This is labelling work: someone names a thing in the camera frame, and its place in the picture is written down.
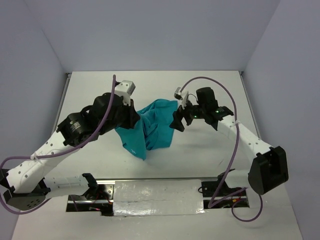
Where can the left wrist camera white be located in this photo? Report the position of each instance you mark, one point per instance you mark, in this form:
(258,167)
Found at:
(125,90)

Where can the metal base rail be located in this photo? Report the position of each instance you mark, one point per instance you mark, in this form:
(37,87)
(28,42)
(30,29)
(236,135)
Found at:
(102,200)

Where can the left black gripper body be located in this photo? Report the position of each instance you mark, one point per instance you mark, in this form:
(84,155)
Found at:
(120,121)

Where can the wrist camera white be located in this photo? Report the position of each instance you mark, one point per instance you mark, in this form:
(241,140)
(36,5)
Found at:
(125,90)
(182,96)

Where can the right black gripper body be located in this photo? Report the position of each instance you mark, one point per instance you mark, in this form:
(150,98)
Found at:
(192,112)

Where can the teal t shirt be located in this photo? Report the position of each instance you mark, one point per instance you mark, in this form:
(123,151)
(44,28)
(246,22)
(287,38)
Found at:
(152,131)

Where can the silver tape patch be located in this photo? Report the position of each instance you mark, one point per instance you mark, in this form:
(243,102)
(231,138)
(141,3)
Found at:
(157,198)

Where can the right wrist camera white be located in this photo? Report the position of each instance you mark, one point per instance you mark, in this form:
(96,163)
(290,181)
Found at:
(182,96)

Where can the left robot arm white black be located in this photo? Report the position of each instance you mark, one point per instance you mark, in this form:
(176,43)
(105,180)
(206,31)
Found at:
(27,185)

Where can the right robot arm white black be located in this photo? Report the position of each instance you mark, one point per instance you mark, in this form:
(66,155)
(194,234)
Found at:
(268,165)

